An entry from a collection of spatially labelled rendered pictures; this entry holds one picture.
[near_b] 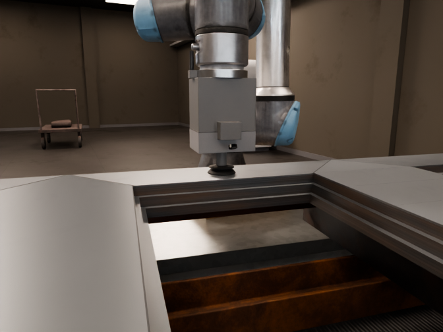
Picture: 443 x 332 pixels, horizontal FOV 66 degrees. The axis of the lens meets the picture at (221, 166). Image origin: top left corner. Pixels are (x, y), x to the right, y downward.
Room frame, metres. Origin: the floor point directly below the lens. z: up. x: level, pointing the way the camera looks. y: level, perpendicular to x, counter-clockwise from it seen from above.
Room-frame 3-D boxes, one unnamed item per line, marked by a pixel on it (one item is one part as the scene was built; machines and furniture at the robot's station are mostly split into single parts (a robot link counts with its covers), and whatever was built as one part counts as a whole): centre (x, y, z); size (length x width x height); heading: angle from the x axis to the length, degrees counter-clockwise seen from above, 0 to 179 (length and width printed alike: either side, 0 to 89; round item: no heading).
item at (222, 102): (0.50, 0.00, 0.95); 0.10 x 0.09 x 0.16; 16
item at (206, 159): (0.95, 0.00, 0.78); 0.15 x 0.15 x 0.10
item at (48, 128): (6.72, 3.11, 0.54); 1.33 x 0.78 x 1.07; 24
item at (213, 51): (0.51, 0.00, 1.03); 0.08 x 0.08 x 0.05
